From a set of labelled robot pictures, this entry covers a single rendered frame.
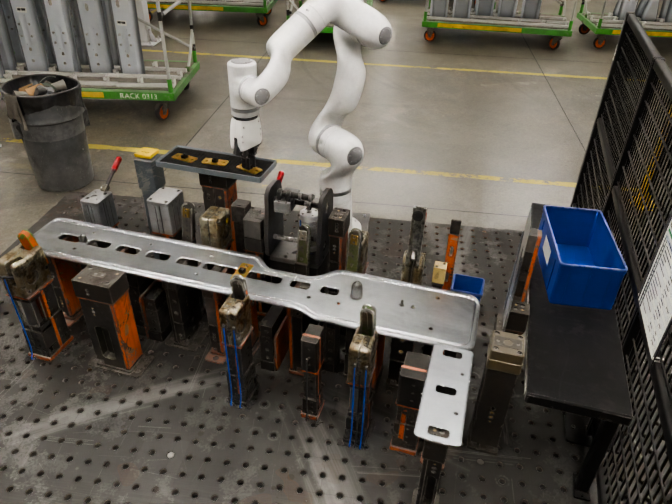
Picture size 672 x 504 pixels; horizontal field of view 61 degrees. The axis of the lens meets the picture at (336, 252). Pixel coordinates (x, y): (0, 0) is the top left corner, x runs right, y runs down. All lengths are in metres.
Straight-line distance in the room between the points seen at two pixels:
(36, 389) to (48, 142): 2.65
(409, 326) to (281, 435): 0.46
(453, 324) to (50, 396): 1.15
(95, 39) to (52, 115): 1.82
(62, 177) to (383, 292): 3.21
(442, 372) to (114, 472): 0.86
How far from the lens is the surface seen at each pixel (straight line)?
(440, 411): 1.30
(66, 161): 4.39
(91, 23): 5.89
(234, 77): 1.72
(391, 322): 1.49
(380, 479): 1.55
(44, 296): 1.88
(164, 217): 1.85
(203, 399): 1.73
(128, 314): 1.76
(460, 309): 1.57
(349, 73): 1.93
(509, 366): 1.41
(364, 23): 1.86
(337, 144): 1.93
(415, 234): 1.59
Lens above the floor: 1.98
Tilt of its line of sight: 34 degrees down
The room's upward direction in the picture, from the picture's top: 1 degrees clockwise
